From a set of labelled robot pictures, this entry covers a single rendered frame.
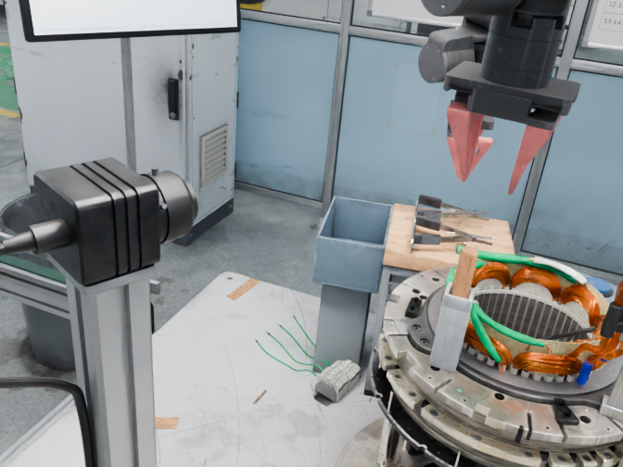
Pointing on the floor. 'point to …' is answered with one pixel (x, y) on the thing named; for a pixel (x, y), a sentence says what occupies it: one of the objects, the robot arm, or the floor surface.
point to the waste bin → (50, 338)
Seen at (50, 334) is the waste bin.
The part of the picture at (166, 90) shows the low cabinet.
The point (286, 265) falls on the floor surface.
